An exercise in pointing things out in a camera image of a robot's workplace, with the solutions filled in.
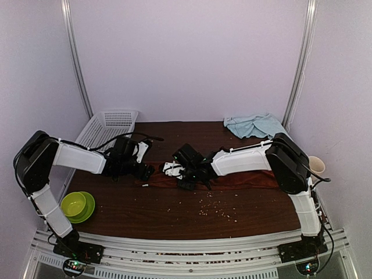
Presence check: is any rust brown towel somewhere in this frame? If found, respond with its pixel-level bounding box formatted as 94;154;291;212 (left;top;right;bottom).
133;161;280;191

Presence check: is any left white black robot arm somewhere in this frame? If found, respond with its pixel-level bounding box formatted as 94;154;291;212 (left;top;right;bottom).
13;130;155;258

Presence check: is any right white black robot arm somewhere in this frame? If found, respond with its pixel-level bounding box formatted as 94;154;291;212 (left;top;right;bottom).
163;133;331;257

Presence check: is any white perforated plastic basket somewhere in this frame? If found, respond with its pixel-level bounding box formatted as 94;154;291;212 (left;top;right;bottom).
59;110;140;206

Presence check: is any green plate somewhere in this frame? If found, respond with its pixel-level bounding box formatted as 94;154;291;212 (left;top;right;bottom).
67;191;95;224

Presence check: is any green bowl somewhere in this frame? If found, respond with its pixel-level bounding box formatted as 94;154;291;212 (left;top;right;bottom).
60;192;87;217

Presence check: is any light blue towel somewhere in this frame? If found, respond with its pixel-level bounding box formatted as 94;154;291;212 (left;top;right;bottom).
223;113;288;139

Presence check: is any left round circuit board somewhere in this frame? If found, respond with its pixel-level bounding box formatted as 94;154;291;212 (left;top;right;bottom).
62;259;87;277

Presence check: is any round circuit board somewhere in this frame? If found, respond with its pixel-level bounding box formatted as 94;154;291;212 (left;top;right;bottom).
296;259;320;276
62;259;87;277

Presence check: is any patterned paper cup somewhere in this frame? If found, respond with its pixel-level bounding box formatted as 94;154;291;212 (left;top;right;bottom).
309;156;326;175

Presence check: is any right round circuit board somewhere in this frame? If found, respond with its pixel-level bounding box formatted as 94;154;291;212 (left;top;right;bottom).
296;259;320;276

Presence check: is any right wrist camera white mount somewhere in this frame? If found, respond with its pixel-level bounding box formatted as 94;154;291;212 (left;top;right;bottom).
159;161;184;179

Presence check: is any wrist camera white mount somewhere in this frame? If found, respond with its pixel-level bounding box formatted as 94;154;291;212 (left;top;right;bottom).
159;161;184;179
134;139;152;163

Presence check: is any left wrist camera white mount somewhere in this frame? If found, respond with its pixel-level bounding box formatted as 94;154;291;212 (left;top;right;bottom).
134;139;152;163

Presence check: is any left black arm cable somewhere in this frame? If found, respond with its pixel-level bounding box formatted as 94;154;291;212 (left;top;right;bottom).
87;133;164;152

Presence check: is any aluminium front rail frame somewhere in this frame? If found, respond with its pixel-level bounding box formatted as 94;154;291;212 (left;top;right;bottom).
20;225;362;278

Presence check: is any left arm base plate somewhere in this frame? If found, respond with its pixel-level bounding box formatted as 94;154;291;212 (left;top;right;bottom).
53;240;104;264

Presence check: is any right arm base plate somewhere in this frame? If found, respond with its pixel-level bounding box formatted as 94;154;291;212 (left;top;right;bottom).
278;241;328;263

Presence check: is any right aluminium corner post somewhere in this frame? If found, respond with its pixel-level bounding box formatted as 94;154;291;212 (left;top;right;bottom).
282;0;318;132

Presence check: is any aluminium corner post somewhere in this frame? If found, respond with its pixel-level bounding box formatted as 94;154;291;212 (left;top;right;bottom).
282;0;318;132
61;0;94;119

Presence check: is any left aluminium corner post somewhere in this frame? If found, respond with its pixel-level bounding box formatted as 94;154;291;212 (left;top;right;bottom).
61;0;94;119

